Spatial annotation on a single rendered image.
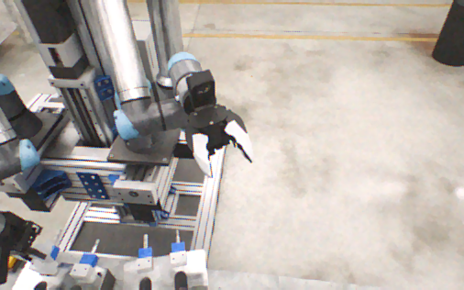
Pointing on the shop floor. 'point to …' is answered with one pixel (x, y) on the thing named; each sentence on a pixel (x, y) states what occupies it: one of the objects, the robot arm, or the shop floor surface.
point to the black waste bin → (462, 32)
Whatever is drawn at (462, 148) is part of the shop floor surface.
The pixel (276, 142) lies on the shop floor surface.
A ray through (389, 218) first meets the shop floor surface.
